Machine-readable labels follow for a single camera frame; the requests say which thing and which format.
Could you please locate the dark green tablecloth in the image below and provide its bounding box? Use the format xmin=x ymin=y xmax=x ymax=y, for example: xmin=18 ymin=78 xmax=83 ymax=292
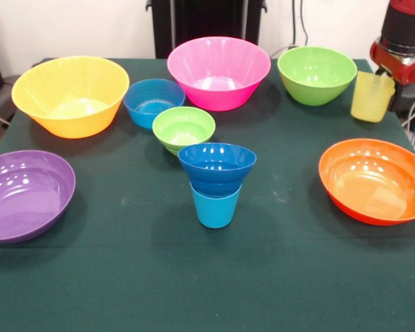
xmin=0 ymin=57 xmax=415 ymax=332

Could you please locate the small green plastic bowl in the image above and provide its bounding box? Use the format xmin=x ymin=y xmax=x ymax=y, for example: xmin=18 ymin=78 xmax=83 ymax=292
xmin=151 ymin=106 xmax=216 ymax=156

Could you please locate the translucent light blue bowl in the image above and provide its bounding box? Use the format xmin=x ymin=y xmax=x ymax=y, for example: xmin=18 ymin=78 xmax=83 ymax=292
xmin=122 ymin=78 xmax=187 ymax=129

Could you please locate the shallow purple plastic bowl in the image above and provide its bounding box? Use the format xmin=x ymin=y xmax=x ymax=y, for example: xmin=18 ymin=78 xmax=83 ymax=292
xmin=0 ymin=149 xmax=76 ymax=244

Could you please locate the large yellow plastic bowl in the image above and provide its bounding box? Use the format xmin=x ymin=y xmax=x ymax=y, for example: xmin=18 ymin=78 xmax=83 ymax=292
xmin=11 ymin=55 xmax=131 ymax=140

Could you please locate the large green plastic bowl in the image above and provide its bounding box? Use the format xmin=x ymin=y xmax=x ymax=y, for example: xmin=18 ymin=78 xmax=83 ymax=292
xmin=277 ymin=46 xmax=358 ymax=107

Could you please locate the large pink plastic bowl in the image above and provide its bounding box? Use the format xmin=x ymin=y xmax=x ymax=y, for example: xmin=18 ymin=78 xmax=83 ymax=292
xmin=166 ymin=36 xmax=272 ymax=112

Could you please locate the small dark blue bowl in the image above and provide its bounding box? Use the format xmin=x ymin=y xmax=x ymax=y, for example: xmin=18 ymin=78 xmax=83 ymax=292
xmin=177 ymin=142 xmax=257 ymax=199

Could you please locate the translucent yellow plastic cup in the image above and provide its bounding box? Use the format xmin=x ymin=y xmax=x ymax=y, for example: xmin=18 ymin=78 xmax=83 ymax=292
xmin=350 ymin=71 xmax=396 ymax=123

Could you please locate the light blue plastic cup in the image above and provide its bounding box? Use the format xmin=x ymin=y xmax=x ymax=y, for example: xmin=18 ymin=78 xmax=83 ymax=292
xmin=189 ymin=181 xmax=243 ymax=229

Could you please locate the black wall cable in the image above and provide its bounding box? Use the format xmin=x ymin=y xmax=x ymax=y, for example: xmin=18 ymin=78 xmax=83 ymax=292
xmin=299 ymin=0 xmax=310 ymax=48
xmin=287 ymin=0 xmax=300 ymax=53

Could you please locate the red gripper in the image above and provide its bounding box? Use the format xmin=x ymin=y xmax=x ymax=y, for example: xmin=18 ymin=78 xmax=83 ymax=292
xmin=369 ymin=41 xmax=415 ymax=112

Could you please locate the shallow orange plastic bowl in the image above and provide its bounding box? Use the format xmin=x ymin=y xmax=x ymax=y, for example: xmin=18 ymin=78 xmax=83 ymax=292
xmin=318 ymin=138 xmax=415 ymax=227

